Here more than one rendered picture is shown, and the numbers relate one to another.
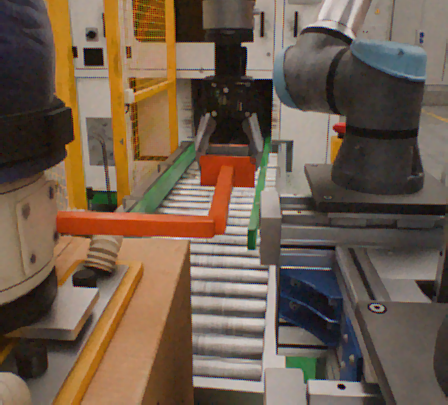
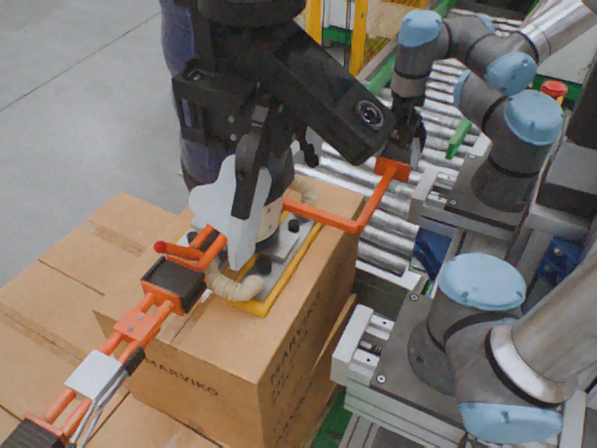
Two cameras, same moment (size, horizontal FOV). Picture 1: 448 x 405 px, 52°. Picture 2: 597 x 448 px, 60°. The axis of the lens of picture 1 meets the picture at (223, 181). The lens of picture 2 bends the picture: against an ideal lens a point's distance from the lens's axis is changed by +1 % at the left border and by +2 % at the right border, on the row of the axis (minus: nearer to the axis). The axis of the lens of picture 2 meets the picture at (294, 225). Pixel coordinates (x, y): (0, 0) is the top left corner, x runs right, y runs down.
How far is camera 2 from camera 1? 0.66 m
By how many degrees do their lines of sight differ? 34
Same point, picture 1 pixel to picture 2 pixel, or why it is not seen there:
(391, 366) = (397, 326)
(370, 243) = (481, 231)
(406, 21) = not seen: outside the picture
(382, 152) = (502, 182)
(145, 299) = (324, 238)
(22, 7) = not seen: hidden behind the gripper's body
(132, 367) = (307, 278)
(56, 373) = (274, 275)
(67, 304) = (283, 242)
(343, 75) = (493, 121)
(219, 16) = (399, 87)
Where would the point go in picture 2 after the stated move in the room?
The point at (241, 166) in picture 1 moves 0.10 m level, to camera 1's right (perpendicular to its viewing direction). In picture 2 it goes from (401, 169) to (444, 180)
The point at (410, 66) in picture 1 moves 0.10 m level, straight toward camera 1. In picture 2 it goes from (536, 135) to (512, 158)
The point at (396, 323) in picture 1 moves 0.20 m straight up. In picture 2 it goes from (416, 308) to (437, 235)
